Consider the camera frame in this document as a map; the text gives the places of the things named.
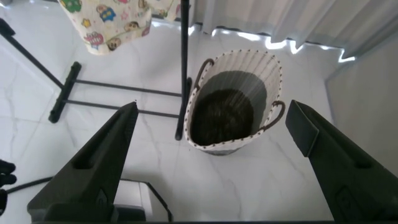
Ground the white laundry basket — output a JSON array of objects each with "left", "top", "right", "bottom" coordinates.
[{"left": 183, "top": 49, "right": 286, "bottom": 156}]

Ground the white curtain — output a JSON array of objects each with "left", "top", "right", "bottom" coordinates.
[{"left": 189, "top": 0, "right": 398, "bottom": 60}]

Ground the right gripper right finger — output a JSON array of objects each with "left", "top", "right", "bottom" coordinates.
[{"left": 285, "top": 99, "right": 398, "bottom": 223}]

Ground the black clothes rack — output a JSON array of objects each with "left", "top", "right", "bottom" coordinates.
[{"left": 0, "top": 0, "right": 193, "bottom": 141}]

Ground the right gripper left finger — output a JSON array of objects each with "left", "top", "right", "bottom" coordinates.
[{"left": 27, "top": 101, "right": 139, "bottom": 223}]

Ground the cream printed garment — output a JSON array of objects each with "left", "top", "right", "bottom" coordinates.
[{"left": 57, "top": 0, "right": 181, "bottom": 56}]

